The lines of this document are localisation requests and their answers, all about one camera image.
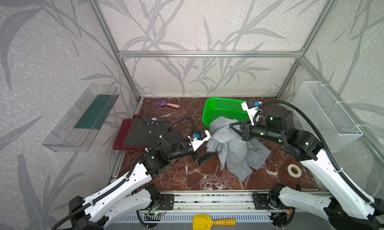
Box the grey long sleeve shirt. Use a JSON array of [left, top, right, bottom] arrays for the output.
[[206, 117, 271, 182]]

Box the green plastic basket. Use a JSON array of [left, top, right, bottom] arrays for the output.
[[202, 98, 250, 129]]

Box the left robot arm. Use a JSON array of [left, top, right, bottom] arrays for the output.
[[69, 130, 211, 230]]

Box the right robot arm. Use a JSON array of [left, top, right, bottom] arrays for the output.
[[230, 106, 384, 230]]

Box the dark striped folded shirt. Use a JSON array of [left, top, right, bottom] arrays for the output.
[[123, 115, 170, 148]]

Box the purple pink toy rake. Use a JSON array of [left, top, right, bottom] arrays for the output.
[[154, 99, 180, 109]]

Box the white tape roll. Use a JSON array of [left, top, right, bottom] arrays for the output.
[[287, 164, 302, 178]]

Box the yellow toy shovel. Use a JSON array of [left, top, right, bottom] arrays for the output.
[[193, 215, 236, 230]]

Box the maroon folded shirt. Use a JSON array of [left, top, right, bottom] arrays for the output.
[[113, 115, 146, 150]]

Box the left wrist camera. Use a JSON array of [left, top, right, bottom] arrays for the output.
[[188, 130, 211, 152]]

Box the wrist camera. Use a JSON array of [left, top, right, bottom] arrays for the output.
[[188, 130, 211, 152], [241, 100, 262, 125]]

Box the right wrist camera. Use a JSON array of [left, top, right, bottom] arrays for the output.
[[241, 100, 262, 125]]

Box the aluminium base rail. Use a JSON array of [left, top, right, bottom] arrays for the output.
[[86, 190, 343, 214]]

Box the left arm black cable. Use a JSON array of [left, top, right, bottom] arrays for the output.
[[50, 116, 196, 230]]

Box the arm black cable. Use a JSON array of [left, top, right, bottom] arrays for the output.
[[50, 116, 196, 230], [253, 100, 384, 214]]

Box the white wire wall basket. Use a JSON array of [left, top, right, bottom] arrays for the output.
[[291, 81, 363, 153]]

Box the clear plastic wall bin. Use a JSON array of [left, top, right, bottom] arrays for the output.
[[42, 83, 120, 153]]

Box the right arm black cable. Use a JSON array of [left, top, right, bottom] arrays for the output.
[[253, 100, 384, 214]]

